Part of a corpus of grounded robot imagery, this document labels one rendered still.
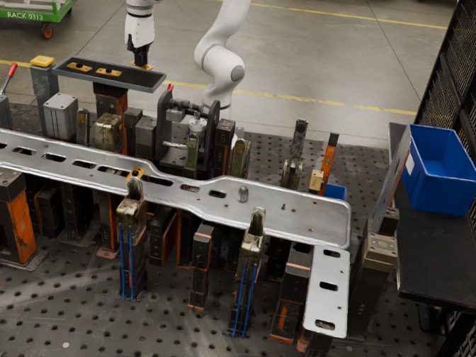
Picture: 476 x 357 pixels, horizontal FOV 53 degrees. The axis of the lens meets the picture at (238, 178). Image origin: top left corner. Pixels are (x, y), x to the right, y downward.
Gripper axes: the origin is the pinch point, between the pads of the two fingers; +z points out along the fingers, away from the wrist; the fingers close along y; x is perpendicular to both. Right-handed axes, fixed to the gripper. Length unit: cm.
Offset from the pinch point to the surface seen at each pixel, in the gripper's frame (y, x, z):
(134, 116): 12.0, 7.1, 14.6
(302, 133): -2, 61, 6
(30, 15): -185, -300, 99
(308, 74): -314, -55, 125
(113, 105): 5.7, -8.2, 18.6
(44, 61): 12.1, -33.9, 7.8
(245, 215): 23, 58, 24
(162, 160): 11.7, 18.8, 27.2
